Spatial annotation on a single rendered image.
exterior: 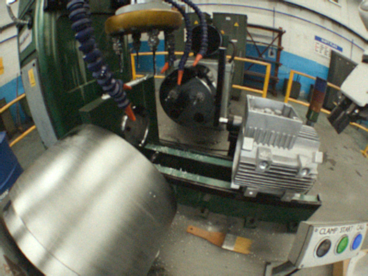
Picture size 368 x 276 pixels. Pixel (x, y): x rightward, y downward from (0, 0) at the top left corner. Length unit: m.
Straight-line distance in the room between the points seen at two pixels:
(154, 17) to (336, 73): 5.48
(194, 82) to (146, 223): 0.50
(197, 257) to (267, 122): 0.38
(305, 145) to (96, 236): 0.40
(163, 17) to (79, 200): 0.31
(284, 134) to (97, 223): 0.34
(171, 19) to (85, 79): 0.30
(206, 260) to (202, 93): 0.54
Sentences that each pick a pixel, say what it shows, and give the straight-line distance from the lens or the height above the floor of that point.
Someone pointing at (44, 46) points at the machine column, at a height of 1.32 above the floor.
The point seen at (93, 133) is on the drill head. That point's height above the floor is 1.16.
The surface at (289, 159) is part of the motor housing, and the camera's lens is 0.37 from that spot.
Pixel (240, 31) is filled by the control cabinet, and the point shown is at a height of 1.56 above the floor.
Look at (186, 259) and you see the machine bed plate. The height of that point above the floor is 0.80.
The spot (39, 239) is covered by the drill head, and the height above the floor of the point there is 1.15.
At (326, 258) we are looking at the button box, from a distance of 0.30.
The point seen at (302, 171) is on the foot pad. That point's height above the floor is 1.06.
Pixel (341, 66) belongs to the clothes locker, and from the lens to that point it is 5.70.
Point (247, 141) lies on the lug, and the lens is 0.33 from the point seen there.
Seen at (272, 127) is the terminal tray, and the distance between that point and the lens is 0.34.
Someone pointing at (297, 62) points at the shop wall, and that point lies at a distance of 5.55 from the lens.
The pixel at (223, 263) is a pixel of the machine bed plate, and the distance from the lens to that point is 0.48.
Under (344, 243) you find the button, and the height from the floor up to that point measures 1.07.
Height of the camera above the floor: 1.26
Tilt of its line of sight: 35 degrees down
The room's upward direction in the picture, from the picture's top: straight up
